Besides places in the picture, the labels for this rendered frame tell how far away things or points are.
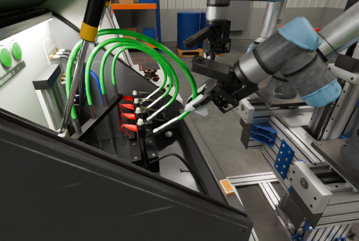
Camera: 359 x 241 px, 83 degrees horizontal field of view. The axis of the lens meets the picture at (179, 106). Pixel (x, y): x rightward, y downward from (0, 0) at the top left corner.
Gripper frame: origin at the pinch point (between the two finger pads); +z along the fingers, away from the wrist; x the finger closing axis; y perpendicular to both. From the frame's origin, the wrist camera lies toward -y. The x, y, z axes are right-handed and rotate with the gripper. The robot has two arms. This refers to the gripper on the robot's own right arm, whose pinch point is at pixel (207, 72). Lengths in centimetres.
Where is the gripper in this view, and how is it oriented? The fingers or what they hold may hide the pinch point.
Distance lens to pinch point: 84.3
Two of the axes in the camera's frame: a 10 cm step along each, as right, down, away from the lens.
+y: 9.6, -1.3, 2.3
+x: -2.6, -4.8, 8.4
